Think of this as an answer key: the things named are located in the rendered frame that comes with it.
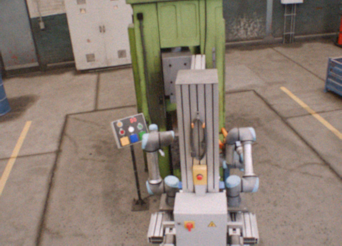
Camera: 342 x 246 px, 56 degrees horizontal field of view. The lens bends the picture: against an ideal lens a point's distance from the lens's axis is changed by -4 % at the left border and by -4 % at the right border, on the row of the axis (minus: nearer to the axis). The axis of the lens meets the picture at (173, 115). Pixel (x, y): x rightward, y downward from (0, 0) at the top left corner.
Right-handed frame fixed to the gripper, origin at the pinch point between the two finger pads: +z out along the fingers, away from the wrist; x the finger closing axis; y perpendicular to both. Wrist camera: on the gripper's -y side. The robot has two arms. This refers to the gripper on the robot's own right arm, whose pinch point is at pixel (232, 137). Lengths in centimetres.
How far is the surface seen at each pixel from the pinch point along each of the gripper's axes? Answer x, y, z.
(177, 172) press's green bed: -51, 61, 39
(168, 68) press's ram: -52, -63, 45
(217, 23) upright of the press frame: 2, -101, 54
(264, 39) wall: 320, 85, 629
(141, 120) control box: -85, -11, 42
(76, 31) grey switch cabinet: -198, -8, 572
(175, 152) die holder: -53, 33, 39
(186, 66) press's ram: -34, -63, 43
